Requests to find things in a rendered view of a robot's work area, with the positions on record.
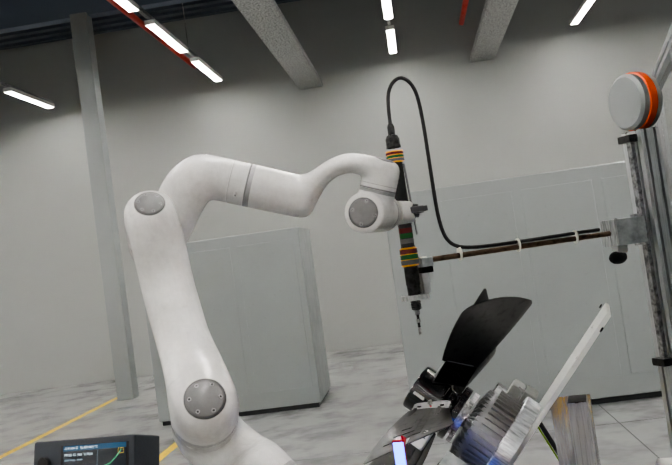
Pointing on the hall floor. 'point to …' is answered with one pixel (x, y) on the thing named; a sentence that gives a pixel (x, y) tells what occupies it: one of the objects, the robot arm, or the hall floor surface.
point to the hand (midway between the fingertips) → (398, 213)
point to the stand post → (581, 430)
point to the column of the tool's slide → (659, 220)
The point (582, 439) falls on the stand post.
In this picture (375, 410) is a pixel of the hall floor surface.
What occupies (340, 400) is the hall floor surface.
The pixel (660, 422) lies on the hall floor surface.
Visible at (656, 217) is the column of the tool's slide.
